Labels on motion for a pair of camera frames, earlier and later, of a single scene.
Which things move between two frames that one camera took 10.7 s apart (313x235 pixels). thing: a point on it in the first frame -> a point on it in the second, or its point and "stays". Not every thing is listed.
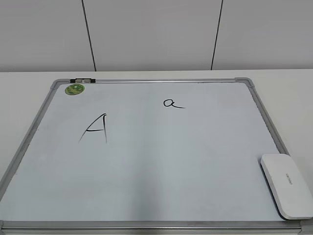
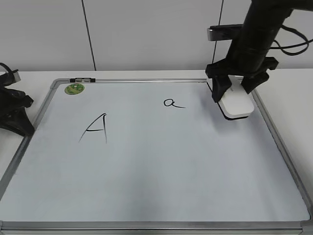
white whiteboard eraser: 288,185 -> 236,104
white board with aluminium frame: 172,156 stays
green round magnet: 74,89 stays
